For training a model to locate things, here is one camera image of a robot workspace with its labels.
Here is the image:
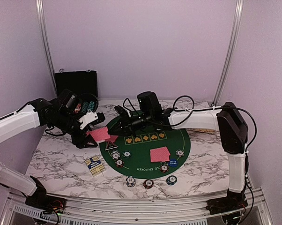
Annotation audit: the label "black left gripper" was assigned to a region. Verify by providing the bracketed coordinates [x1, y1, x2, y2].
[51, 111, 97, 148]

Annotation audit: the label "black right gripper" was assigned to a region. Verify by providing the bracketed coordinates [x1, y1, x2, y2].
[108, 111, 153, 137]

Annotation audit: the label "red backed card deck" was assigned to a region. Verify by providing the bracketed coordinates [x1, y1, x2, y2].
[87, 127, 111, 143]

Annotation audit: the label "teal 50 chips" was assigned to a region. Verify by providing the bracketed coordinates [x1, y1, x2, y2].
[123, 150, 132, 158]

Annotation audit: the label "blue tan chips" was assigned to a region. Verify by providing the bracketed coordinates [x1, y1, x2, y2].
[111, 150, 121, 160]

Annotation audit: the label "brown 100 chips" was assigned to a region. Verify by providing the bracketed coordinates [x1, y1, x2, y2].
[115, 159, 124, 168]

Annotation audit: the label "red card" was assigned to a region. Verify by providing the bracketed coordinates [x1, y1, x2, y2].
[150, 152, 170, 162]

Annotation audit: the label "red card being dealt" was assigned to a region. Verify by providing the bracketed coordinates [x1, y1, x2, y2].
[150, 147, 171, 155]

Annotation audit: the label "blue tan 10 chip stack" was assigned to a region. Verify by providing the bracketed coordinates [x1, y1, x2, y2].
[126, 176, 136, 188]

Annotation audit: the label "blue small blind button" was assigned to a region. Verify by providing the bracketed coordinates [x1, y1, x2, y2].
[168, 159, 178, 167]

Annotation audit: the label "blue white chip mat edge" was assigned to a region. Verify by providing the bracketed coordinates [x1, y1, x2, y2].
[176, 150, 184, 157]

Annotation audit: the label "brown 100 chip stack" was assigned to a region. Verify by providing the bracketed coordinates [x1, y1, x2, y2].
[143, 179, 154, 189]

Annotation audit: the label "teal 50 chip stack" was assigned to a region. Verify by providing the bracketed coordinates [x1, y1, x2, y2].
[166, 175, 178, 186]

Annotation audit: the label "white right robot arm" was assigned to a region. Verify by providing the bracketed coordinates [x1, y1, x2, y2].
[108, 91, 249, 210]

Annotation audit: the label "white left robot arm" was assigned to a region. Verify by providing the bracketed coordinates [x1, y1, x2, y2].
[0, 90, 104, 209]

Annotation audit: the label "blue texas holdem card box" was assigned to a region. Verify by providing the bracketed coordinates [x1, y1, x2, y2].
[85, 156, 105, 176]

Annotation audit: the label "black triangular all-in marker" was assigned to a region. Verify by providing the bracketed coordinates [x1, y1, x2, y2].
[105, 141, 118, 151]

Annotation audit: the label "dark green chip row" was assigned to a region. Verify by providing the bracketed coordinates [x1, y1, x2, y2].
[81, 101, 89, 113]

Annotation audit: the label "teal 50 chip row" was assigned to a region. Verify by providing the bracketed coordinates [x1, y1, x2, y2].
[87, 101, 95, 113]

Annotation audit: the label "green round poker mat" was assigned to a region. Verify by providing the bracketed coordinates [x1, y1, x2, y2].
[99, 125, 191, 179]

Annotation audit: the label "black poker chip case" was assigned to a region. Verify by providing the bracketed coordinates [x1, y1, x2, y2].
[54, 70, 98, 108]

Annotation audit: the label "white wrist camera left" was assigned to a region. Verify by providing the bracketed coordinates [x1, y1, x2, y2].
[79, 112, 98, 130]

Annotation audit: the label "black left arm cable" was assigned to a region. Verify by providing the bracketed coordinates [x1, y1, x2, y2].
[79, 92, 100, 114]

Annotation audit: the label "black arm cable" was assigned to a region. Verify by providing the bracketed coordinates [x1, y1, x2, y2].
[79, 92, 100, 114]
[169, 95, 258, 150]

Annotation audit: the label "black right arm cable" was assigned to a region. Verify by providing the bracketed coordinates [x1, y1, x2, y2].
[169, 95, 258, 150]

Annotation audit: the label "left aluminium frame post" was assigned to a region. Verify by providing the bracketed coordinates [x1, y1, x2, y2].
[35, 0, 56, 78]

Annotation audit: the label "aluminium frame post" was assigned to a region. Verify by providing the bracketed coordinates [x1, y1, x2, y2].
[212, 0, 244, 105]
[35, 0, 56, 78]

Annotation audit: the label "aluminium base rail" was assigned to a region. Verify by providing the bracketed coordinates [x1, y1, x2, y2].
[0, 187, 273, 225]

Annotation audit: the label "right aluminium frame post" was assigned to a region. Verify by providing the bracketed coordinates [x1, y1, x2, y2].
[212, 0, 244, 105]

